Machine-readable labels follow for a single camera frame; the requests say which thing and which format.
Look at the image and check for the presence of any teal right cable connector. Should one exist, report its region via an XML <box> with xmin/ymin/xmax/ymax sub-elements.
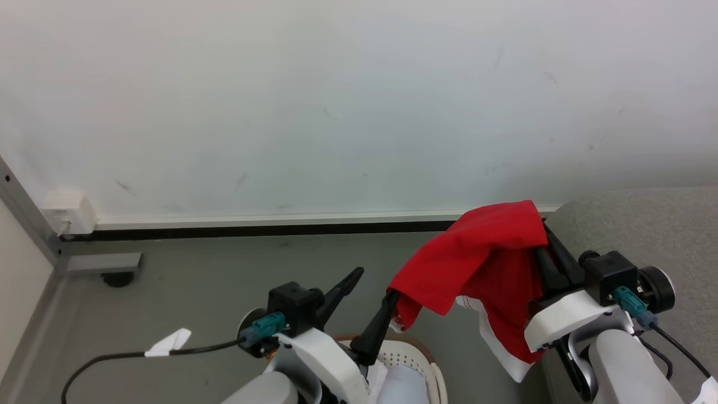
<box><xmin>613</xmin><ymin>286</ymin><xmax>659</xmax><ymax>330</ymax></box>

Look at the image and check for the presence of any white wall socket box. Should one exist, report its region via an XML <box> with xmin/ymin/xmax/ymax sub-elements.
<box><xmin>40</xmin><ymin>191</ymin><xmax>98</xmax><ymax>235</ymax></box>

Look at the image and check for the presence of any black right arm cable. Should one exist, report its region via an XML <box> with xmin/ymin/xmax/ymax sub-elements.
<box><xmin>639</xmin><ymin>324</ymin><xmax>713</xmax><ymax>382</ymax></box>

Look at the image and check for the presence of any pale blue folded clothing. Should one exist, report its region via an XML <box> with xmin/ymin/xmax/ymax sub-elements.
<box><xmin>375</xmin><ymin>362</ymin><xmax>430</xmax><ymax>404</ymax></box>

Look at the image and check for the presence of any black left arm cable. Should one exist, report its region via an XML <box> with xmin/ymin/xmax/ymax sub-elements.
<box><xmin>61</xmin><ymin>337</ymin><xmax>247</xmax><ymax>404</ymax></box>

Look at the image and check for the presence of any red white sports jersey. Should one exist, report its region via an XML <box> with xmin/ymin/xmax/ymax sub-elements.
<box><xmin>387</xmin><ymin>200</ymin><xmax>549</xmax><ymax>383</ymax></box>

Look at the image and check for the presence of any grey fabric sofa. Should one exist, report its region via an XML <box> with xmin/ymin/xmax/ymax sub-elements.
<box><xmin>537</xmin><ymin>187</ymin><xmax>718</xmax><ymax>404</ymax></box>

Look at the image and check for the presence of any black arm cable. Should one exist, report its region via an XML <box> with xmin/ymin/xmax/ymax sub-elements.
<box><xmin>639</xmin><ymin>324</ymin><xmax>713</xmax><ymax>382</ymax></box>
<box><xmin>61</xmin><ymin>337</ymin><xmax>247</xmax><ymax>404</ymax></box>

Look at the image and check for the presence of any cream perforated laundry basket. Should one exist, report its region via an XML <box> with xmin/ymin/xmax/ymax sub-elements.
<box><xmin>335</xmin><ymin>334</ymin><xmax>448</xmax><ymax>404</ymax></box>

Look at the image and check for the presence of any white tape tag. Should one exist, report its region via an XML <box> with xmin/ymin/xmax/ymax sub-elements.
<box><xmin>145</xmin><ymin>328</ymin><xmax>192</xmax><ymax>357</ymax></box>
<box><xmin>690</xmin><ymin>377</ymin><xmax>718</xmax><ymax>404</ymax></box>

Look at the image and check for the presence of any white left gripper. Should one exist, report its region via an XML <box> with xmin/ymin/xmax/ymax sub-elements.
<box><xmin>274</xmin><ymin>268</ymin><xmax>401</xmax><ymax>404</ymax></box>

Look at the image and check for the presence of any beige partition panel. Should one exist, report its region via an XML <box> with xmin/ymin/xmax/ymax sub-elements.
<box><xmin>0</xmin><ymin>199</ymin><xmax>54</xmax><ymax>383</ymax></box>

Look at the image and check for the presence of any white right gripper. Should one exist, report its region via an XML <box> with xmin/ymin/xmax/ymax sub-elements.
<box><xmin>524</xmin><ymin>222</ymin><xmax>621</xmax><ymax>353</ymax></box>

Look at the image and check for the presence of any grey metal partition frame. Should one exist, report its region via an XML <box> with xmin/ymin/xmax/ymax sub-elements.
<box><xmin>0</xmin><ymin>156</ymin><xmax>142</xmax><ymax>404</ymax></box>

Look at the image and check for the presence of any white wall trim strip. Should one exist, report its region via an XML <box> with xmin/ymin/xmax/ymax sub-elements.
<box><xmin>93</xmin><ymin>205</ymin><xmax>561</xmax><ymax>231</ymax></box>

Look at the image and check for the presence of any teal cable connector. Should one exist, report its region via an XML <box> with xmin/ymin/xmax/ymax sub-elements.
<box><xmin>613</xmin><ymin>286</ymin><xmax>659</xmax><ymax>330</ymax></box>
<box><xmin>240</xmin><ymin>313</ymin><xmax>287</xmax><ymax>343</ymax></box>

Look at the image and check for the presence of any teal left cable connector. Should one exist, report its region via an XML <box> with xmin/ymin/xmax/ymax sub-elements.
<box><xmin>240</xmin><ymin>313</ymin><xmax>287</xmax><ymax>343</ymax></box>

